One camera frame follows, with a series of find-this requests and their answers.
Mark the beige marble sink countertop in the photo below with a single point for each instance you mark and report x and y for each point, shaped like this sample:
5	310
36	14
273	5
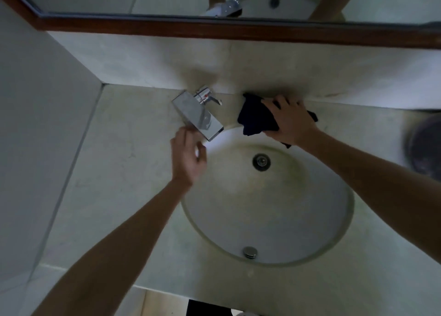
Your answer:
120	174

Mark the chrome sink drain stopper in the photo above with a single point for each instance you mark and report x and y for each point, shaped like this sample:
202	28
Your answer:
261	161

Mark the white oval sink basin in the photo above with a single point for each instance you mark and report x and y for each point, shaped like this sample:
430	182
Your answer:
268	209

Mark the black round tray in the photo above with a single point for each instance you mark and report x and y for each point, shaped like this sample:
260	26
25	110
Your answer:
427	150

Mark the person's left forearm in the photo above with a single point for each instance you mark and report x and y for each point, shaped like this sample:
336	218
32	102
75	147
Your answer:
113	253

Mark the wood framed wall mirror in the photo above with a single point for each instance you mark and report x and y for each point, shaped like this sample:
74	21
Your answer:
206	28

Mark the person's right hand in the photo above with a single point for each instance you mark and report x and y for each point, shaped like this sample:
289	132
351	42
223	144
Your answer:
293	123

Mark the person's left hand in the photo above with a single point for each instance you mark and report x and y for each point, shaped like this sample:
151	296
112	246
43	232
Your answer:
187	162

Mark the person's right forearm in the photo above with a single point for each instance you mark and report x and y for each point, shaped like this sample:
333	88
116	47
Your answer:
379	188

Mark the black trousers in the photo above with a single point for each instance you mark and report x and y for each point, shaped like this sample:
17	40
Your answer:
210	309

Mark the chrome square faucet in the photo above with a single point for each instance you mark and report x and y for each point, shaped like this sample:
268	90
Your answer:
196	114

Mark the dark blue cleaning cloth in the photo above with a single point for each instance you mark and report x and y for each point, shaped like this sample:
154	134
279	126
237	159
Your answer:
255	119

